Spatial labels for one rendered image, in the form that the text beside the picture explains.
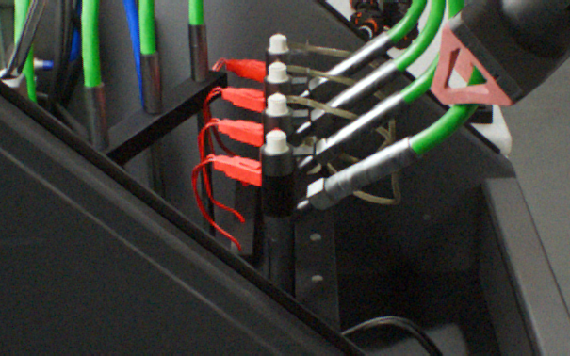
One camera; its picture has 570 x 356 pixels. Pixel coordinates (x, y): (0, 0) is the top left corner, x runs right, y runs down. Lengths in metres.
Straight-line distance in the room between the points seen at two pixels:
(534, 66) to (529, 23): 0.03
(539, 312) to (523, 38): 0.42
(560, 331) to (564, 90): 3.14
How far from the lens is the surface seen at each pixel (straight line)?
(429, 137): 0.87
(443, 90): 0.85
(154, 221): 0.66
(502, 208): 1.32
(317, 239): 1.19
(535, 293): 1.17
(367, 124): 1.09
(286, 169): 1.01
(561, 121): 3.98
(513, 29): 0.78
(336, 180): 0.91
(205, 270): 0.67
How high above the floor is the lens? 1.55
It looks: 26 degrees down
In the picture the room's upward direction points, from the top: 2 degrees counter-clockwise
